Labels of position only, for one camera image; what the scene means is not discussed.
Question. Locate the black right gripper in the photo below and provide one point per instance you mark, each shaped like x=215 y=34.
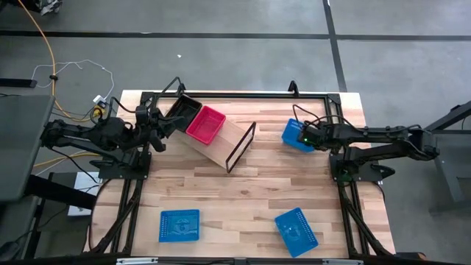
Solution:
x=312 y=136

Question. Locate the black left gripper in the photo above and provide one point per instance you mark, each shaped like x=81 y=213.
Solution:
x=152 y=127

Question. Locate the blue plastic basket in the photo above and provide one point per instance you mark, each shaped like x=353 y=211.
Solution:
x=292 y=134
x=179 y=225
x=294 y=232

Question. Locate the black plastic basket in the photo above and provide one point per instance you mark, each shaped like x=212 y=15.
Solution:
x=184 y=110

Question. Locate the red plastic basket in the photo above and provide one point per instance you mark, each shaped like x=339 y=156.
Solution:
x=206 y=125

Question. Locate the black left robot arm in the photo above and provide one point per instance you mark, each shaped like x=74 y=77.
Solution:
x=110 y=134

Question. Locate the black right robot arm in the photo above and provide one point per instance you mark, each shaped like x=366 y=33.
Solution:
x=386 y=136

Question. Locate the white power adapter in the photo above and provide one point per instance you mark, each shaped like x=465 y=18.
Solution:
x=99 y=99

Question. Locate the white cardboard box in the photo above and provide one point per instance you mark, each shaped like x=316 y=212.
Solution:
x=86 y=182

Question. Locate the black desk crossbar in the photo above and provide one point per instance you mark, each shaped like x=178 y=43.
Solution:
x=59 y=191

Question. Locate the grey desk with black legs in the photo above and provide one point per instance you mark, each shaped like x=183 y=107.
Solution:
x=440 y=173

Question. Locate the black flat bar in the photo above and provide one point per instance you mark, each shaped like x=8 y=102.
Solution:
x=18 y=82

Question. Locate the person's shoe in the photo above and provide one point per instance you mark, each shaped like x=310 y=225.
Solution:
x=49 y=7

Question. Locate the wooden shelf with black frame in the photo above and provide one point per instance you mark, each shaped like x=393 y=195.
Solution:
x=221 y=147

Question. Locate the black aluminium table frame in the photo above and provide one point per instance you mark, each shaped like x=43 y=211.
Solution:
x=257 y=95

